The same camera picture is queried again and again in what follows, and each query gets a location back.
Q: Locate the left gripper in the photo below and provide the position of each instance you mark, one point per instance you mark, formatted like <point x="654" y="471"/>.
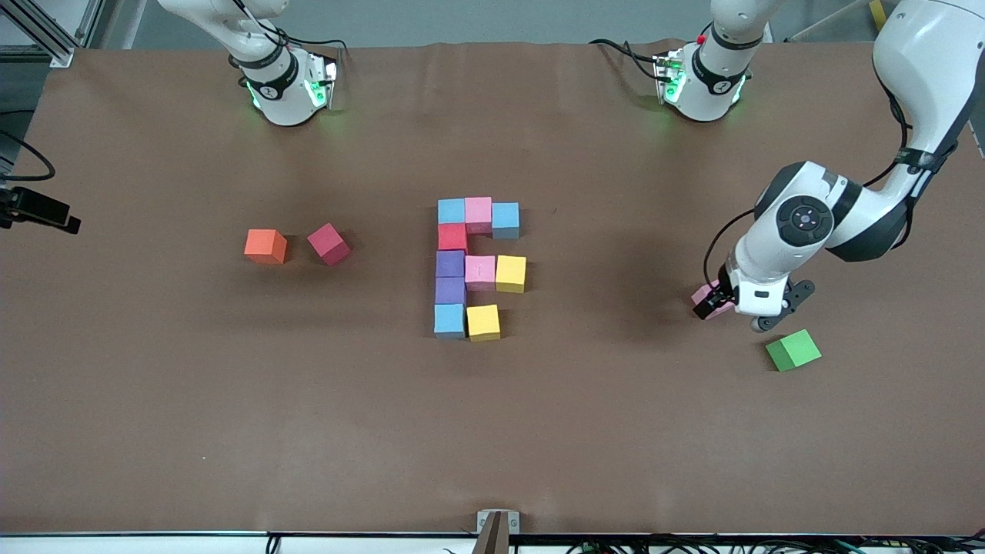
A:
<point x="723" y="286"/>

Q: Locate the pink foam block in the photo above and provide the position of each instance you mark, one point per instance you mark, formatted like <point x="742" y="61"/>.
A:
<point x="702" y="294"/>
<point x="479" y="215"/>
<point x="480" y="273"/>

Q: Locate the yellow foam block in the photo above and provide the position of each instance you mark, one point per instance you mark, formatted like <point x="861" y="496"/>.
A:
<point x="511" y="274"/>
<point x="483" y="322"/>

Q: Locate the blue foam block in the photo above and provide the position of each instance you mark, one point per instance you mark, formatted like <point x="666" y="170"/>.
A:
<point x="452" y="211"/>
<point x="505" y="221"/>
<point x="449" y="321"/>

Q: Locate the purple foam block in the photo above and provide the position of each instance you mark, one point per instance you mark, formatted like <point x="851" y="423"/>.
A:
<point x="450" y="264"/>
<point x="450" y="291"/>

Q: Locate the red foam block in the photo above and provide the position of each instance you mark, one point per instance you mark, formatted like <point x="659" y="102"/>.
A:
<point x="452" y="236"/>
<point x="329" y="244"/>

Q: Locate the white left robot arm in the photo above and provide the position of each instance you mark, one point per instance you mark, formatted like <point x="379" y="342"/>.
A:
<point x="923" y="69"/>

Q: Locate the green foam block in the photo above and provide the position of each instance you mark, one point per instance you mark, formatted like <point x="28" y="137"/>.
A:
<point x="793" y="350"/>

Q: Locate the orange foam block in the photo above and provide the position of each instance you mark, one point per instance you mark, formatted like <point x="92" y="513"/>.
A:
<point x="265" y="246"/>

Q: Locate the brown table cover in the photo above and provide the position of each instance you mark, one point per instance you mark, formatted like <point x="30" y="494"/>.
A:
<point x="492" y="431"/>

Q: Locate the aluminium frame post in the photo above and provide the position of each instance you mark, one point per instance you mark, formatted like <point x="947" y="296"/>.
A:
<point x="935" y="49"/>
<point x="63" y="55"/>

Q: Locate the grey metal bracket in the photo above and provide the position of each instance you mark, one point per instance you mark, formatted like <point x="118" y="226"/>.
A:
<point x="498" y="527"/>

